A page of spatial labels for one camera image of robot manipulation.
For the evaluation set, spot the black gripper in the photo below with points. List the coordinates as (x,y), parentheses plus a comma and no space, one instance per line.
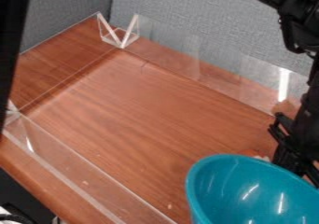
(296,136)

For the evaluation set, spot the red and white toy mushroom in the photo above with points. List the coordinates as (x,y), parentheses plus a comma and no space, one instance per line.
(256,155)

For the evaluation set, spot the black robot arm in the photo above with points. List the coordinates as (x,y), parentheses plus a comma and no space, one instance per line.
(299,25)

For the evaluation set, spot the blue plastic bowl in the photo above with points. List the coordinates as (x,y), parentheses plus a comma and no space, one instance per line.
(234,189)

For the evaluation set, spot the clear acrylic back barrier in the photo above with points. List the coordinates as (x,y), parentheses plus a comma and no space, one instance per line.
(260,84)

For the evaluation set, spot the clear acrylic barrier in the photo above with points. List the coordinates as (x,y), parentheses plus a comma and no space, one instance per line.
(113,201)
(260,84)

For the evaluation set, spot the clear acrylic front barrier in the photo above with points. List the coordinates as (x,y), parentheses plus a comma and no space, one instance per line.
(113,201)

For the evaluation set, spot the black and white corner object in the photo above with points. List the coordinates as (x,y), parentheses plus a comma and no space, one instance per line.
(20,202)

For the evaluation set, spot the black vertical bar at left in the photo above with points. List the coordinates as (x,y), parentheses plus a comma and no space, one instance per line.
(13,11)

